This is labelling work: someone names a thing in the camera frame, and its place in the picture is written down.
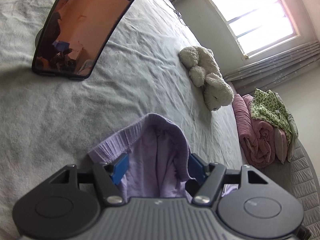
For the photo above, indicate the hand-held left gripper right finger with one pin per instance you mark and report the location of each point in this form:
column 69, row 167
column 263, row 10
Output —
column 197, row 166

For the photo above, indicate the smartphone with lit screen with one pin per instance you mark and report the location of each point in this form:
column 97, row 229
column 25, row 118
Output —
column 85, row 30

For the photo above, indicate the pink folded quilt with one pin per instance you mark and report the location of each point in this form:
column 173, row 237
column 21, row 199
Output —
column 252, row 135

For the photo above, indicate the grey patterned curtain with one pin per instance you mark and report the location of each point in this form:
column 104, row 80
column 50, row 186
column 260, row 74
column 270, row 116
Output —
column 275, row 65

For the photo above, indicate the purple long-sleeved shirt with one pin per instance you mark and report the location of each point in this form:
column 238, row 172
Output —
column 160, row 160

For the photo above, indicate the grey quilted headboard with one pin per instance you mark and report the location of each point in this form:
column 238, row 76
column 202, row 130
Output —
column 300, row 180

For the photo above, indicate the white plush dog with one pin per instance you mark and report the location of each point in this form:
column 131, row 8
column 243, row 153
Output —
column 207, row 80

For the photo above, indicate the green patterned blanket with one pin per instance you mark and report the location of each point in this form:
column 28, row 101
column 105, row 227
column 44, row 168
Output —
column 267, row 110

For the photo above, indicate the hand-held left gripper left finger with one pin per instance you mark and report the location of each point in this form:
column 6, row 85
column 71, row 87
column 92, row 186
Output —
column 120, row 168

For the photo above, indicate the window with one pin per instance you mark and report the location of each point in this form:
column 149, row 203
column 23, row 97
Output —
column 252, row 12

